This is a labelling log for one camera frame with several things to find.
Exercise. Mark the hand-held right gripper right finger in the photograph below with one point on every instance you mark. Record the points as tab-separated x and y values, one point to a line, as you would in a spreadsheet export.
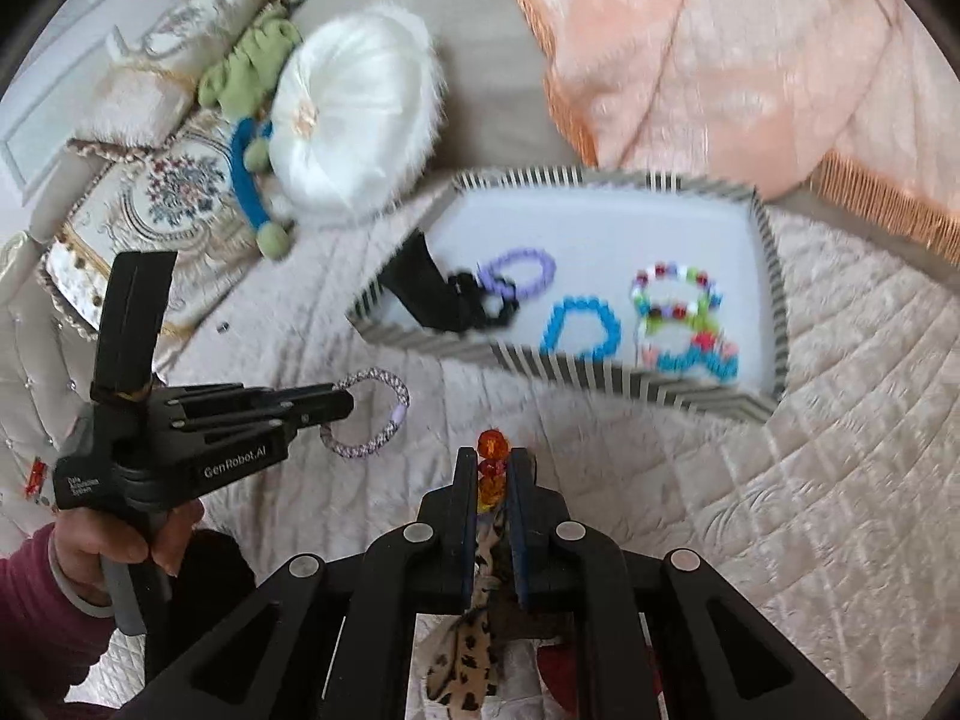
525	532

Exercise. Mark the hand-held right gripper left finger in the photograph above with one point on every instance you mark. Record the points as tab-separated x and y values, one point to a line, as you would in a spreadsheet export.
457	532

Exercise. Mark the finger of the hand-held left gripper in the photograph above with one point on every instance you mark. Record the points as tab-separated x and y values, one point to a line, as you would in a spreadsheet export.
225	396
315	412

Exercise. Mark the leopard print scrunchie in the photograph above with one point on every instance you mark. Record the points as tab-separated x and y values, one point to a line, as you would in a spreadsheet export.
461	652

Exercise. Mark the black velvet pouch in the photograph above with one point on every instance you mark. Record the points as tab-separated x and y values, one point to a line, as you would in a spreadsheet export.
424	285

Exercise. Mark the black scrunchie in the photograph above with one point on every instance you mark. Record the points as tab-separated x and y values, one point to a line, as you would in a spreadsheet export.
469	307

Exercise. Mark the striped shallow tray box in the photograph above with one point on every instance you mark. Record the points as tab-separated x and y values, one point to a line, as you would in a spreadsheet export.
637	232

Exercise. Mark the person's left forearm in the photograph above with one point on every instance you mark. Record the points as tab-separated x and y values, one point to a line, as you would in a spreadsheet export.
37	615

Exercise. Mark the person's left hand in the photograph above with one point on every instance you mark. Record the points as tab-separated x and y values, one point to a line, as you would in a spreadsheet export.
82	547

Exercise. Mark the cream tufted cushion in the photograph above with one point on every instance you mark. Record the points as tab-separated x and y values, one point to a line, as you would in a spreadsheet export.
45	390

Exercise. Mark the grey wristband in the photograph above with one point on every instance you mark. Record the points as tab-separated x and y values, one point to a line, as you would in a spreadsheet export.
64	589

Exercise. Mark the red scrunchie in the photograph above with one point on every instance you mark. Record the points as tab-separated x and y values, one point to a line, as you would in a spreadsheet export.
559	679

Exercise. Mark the floral embroidered cushion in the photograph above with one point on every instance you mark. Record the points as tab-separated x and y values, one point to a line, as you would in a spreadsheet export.
172	187

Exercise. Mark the quilted cream bedspread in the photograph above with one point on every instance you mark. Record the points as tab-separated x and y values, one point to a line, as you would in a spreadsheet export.
750	502

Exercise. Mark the round white satin cushion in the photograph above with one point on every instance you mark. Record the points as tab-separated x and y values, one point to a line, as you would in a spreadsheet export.
352	105

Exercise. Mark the green blue plush toy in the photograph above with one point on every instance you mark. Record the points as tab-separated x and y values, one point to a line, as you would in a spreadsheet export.
247	67

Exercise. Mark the striped bolster pillow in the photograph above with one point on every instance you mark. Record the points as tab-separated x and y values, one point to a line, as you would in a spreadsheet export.
165	52

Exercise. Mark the peach fringed blanket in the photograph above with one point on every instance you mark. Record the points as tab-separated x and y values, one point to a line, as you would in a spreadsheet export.
712	52

